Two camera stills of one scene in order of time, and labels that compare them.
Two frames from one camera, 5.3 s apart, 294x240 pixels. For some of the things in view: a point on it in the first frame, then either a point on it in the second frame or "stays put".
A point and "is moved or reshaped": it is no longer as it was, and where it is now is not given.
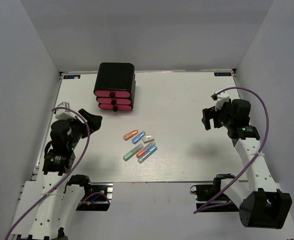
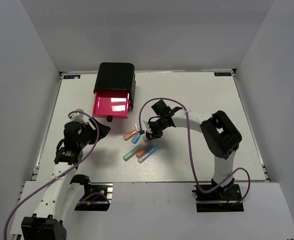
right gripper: [211, 113] to [154, 134]
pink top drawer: [112, 94] is moved or reshaped
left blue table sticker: [71, 76] stays put
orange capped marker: [128, 135] stays put
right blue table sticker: [218, 74] stays put
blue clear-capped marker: [152, 150] stays put
